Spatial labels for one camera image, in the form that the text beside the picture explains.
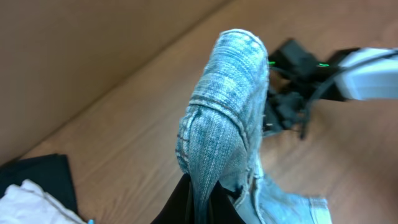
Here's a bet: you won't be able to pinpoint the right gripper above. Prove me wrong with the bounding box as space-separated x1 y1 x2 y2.
262 39 320 137

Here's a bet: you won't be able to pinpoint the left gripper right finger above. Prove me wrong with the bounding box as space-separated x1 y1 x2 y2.
207 182 245 224

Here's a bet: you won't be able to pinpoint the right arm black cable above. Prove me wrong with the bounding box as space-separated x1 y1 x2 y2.
270 49 398 141

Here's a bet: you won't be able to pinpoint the beige shorts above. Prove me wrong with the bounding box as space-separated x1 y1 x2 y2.
1 179 86 224

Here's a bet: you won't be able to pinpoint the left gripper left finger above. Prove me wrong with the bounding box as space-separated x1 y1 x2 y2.
151 174 195 224

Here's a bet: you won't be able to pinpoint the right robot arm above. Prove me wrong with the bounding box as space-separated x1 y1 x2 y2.
262 39 397 139

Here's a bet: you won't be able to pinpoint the light blue denim shorts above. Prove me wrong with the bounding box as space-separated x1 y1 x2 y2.
175 29 331 223

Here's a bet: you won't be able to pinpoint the black garment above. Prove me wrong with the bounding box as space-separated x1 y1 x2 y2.
1 154 78 213

